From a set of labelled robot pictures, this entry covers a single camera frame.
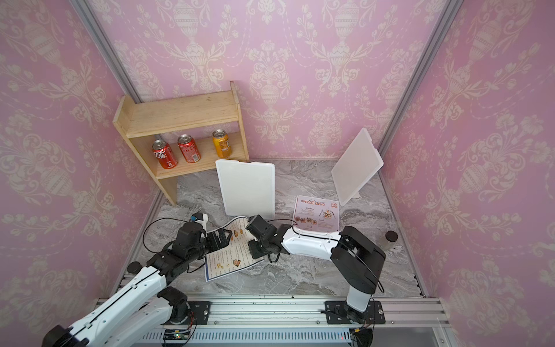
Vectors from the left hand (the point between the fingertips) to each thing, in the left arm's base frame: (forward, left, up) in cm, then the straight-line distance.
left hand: (225, 237), depth 82 cm
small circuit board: (-29, +13, -11) cm, 34 cm away
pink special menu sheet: (+16, -37, -9) cm, 42 cm away
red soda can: (+28, +16, +20) cm, 38 cm away
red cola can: (+24, +24, +21) cm, 40 cm away
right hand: (-3, -10, -5) cm, 12 cm away
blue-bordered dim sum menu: (-4, -3, -10) cm, 11 cm away
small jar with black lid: (0, -62, +2) cm, 63 cm away
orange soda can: (+30, +3, +21) cm, 37 cm away
